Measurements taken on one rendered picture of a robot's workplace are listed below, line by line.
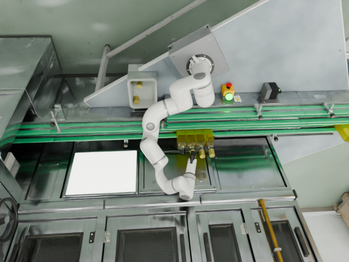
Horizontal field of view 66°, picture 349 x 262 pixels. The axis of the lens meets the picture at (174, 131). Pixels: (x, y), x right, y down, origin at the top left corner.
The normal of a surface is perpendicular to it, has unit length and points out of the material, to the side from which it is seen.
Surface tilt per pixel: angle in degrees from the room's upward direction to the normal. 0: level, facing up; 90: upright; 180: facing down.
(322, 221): 90
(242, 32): 0
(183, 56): 5
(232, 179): 90
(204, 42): 5
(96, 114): 90
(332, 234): 90
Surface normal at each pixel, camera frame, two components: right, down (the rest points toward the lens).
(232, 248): 0.03, -0.69
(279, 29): 0.07, 0.72
